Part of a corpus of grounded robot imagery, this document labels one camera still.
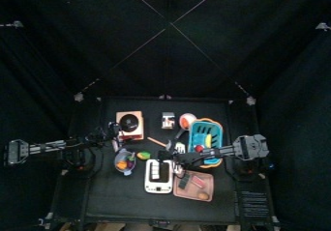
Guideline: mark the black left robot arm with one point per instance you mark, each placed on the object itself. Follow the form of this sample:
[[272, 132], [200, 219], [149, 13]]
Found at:
[[43, 147]]

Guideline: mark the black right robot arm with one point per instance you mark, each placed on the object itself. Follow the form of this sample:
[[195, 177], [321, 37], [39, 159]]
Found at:
[[248, 147]]

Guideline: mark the white egg sushi toy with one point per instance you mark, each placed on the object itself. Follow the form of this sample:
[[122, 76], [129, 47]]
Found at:
[[154, 173]]

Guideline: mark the dark seaweed sushi toy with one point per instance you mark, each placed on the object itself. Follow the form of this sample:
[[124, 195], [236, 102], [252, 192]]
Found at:
[[184, 180]]

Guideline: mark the pink salmon sushi toy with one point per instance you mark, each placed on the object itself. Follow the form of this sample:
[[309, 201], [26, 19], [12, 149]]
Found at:
[[199, 181]]

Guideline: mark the blue basket with orange rim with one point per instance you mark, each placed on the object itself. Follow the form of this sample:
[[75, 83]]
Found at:
[[205, 135]]

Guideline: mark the white toy fork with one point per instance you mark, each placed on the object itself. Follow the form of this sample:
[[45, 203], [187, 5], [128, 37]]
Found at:
[[180, 148]]

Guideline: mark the wooden toy stove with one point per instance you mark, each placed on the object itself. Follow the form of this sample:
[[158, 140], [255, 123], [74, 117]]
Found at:
[[130, 125]]

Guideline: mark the red toy tomato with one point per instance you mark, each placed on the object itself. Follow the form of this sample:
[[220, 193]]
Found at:
[[199, 148]]

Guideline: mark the black toy pan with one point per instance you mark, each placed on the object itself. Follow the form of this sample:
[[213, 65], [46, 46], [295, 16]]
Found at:
[[129, 122]]

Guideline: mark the wooden stick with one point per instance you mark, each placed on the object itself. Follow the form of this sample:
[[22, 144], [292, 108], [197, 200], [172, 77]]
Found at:
[[156, 141]]

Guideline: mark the yellow green toy mango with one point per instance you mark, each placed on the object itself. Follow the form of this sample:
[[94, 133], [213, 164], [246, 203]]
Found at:
[[144, 155]]

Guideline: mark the grey toy bowl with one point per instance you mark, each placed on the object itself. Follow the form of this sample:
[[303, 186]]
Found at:
[[125, 161]]

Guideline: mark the purple toy eggplant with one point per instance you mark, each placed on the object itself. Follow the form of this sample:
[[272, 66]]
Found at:
[[130, 162]]

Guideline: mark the orange toy fruit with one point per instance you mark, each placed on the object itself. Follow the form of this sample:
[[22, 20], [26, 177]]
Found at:
[[122, 165]]

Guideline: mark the yellow toy banana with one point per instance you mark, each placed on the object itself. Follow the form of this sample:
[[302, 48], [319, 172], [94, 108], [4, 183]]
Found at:
[[208, 140]]

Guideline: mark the pink toy tray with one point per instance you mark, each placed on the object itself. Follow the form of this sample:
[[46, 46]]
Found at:
[[193, 189]]

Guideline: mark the small white toy box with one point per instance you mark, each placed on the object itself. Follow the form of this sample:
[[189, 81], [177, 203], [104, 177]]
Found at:
[[168, 120]]

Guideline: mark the white ladle with orange yolk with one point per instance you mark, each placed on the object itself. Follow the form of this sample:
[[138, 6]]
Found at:
[[187, 121]]

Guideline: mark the brown toy bread roll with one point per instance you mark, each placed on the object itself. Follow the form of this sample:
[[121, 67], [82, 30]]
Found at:
[[203, 196]]

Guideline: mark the silver frame corner bracket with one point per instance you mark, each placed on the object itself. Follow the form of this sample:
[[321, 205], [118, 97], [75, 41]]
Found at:
[[323, 26], [18, 24], [78, 97], [251, 101]]

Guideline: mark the silver frame middle bracket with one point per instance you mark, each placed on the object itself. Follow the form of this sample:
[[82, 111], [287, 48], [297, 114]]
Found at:
[[165, 96]]

